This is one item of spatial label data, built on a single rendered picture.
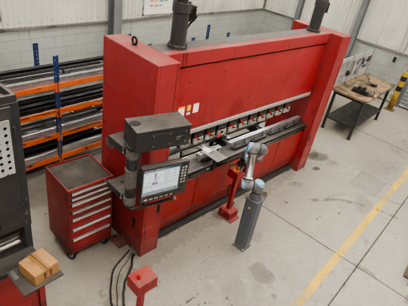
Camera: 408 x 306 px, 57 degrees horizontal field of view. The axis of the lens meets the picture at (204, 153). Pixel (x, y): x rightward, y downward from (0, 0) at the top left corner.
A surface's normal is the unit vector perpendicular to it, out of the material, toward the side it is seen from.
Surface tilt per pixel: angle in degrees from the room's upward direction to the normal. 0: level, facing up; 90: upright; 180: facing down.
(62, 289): 0
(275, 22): 90
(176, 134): 90
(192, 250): 0
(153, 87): 90
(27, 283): 0
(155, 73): 90
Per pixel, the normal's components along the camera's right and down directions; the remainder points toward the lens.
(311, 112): -0.71, 0.27
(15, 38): 0.74, 0.45
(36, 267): 0.13, -0.81
